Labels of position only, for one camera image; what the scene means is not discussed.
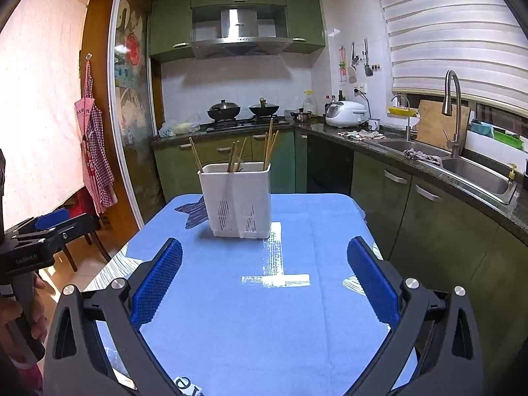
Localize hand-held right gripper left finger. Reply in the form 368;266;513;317
43;237;184;396

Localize white window blinds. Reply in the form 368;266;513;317
373;0;528;104

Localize small chrome faucet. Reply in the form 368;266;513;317
391;94;412;142

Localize blue printed tablecloth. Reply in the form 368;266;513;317
82;193;417;396

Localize dark granite countertop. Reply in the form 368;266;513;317
150;121;528;248

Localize teal plastic container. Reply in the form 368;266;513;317
470;119;496;137

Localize white plastic utensil holder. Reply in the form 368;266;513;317
198;162;272;239

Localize green plastic basket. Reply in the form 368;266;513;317
493;129;526;151

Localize bundle of wooden chopsticks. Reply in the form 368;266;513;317
188;117;280;174

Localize steel range hood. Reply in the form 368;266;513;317
190;6;291;59

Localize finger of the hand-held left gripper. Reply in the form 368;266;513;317
4;208;71;240
10;213;95;256

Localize tall steel faucet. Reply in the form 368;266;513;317
442;70;463;158

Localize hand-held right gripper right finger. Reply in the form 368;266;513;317
346;237;485;396

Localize person's left hand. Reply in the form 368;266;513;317
0;274;49;366

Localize white rice cooker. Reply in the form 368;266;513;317
325;101;370;128

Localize black wok with glass lid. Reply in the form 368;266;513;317
207;99;241;121

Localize wooden cutting board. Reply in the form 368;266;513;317
414;99;471;151

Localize pale dotted curtain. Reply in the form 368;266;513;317
0;0;91;232

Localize person's left forearm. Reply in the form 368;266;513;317
0;359;44;396

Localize patterned dish cloth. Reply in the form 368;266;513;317
337;129;386;140

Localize black gas stove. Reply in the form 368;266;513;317
205;115;291;133

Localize black wok with knob lid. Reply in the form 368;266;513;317
248;97;280;118

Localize steel double sink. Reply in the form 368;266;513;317
377;138;518;206

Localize red checked apron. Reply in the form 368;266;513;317
74;60;118;215

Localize green upper kitchen cabinets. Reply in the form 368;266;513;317
149;0;326;62

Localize clear plastic bag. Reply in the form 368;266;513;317
159;120;201;138

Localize printed glass sliding door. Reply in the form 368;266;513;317
108;0;166;225

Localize grey rag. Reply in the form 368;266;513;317
403;148;442;166

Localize dark wooden chair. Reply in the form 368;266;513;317
62;214;112;273

